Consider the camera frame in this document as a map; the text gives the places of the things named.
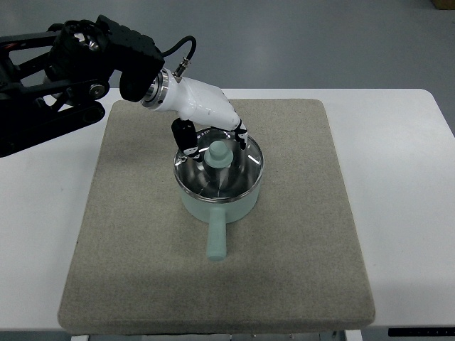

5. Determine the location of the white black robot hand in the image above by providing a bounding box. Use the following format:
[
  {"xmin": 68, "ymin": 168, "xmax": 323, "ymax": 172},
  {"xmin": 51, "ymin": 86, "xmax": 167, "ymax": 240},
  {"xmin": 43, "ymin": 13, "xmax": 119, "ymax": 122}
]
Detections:
[{"xmin": 141, "ymin": 69, "xmax": 248, "ymax": 162}]

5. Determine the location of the glass lid green knob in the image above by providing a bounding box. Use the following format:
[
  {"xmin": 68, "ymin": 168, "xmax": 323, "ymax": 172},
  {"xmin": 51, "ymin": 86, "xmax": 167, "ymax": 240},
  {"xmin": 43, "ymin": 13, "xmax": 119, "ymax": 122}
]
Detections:
[{"xmin": 174, "ymin": 128, "xmax": 264, "ymax": 202}]

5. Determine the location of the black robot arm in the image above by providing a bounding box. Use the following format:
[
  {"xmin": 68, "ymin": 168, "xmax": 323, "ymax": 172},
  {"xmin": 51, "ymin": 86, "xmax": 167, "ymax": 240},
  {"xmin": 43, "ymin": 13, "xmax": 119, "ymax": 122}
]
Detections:
[{"xmin": 1, "ymin": 15, "xmax": 164, "ymax": 157}]

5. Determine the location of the mint green saucepan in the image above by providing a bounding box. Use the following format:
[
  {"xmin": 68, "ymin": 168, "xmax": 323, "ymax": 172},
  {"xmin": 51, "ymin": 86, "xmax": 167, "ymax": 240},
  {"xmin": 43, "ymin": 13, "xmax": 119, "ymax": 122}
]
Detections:
[{"xmin": 180, "ymin": 177, "xmax": 262, "ymax": 261}]

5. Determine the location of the beige felt mat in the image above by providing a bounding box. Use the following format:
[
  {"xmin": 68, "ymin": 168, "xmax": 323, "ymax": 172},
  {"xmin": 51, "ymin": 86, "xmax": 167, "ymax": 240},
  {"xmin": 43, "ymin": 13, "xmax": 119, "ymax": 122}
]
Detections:
[{"xmin": 58, "ymin": 99, "xmax": 375, "ymax": 335}]

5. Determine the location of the cardboard box corner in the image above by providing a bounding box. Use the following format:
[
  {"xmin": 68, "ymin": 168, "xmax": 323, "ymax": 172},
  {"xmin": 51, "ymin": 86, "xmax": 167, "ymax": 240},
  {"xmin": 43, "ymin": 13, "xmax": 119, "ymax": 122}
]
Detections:
[{"xmin": 432, "ymin": 0, "xmax": 455, "ymax": 10}]

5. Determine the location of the black panel under table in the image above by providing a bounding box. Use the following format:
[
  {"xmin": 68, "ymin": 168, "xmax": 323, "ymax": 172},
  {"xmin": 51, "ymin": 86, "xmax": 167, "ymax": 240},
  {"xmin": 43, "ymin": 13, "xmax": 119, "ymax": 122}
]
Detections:
[{"xmin": 387, "ymin": 327, "xmax": 455, "ymax": 337}]

